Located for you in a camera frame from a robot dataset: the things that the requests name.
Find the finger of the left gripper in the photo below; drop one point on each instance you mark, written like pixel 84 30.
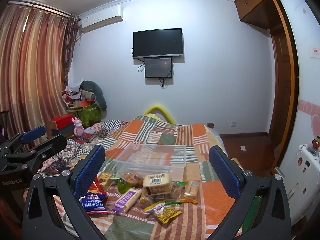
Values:
pixel 33 133
pixel 44 151

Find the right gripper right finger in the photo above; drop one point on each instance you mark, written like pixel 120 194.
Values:
pixel 261 208

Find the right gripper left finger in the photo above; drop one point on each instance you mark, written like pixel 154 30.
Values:
pixel 41 219

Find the blue red snack bag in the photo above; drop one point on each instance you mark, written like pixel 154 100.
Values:
pixel 94 200

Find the rice cracker snack pack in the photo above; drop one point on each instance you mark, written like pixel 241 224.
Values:
pixel 105 180

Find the clear biscuit pack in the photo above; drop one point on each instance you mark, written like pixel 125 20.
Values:
pixel 191 190

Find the green jelly cup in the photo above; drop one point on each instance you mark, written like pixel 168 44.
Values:
pixel 123 186

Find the purple wafer pack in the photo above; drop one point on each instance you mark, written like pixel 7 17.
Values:
pixel 127 200

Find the yellow snack packet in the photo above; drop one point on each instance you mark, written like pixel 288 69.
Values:
pixel 165 213

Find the clear bag orange pastries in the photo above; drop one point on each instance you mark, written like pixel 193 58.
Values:
pixel 133 178

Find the beige barcode cracker pack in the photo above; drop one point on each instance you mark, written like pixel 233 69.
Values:
pixel 157 184

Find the clear plastic storage bin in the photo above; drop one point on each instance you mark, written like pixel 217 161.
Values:
pixel 145 159

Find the red gift box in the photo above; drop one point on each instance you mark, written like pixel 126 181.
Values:
pixel 60 122

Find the pink plush toy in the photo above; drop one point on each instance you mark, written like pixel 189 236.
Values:
pixel 78 127

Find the grey plush toy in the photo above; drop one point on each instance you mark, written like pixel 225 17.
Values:
pixel 91 91

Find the striped orange curtain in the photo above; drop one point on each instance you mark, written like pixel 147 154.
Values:
pixel 31 67

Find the dark brown curtain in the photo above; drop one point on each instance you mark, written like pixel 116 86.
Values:
pixel 68 47

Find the yellow curved tube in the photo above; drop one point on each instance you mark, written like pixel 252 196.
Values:
pixel 163 111

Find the white air conditioner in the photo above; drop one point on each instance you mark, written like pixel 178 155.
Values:
pixel 101 18

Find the small black wall monitor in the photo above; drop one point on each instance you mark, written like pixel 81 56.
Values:
pixel 159 67

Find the wall mounted black television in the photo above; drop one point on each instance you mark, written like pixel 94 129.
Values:
pixel 158 43

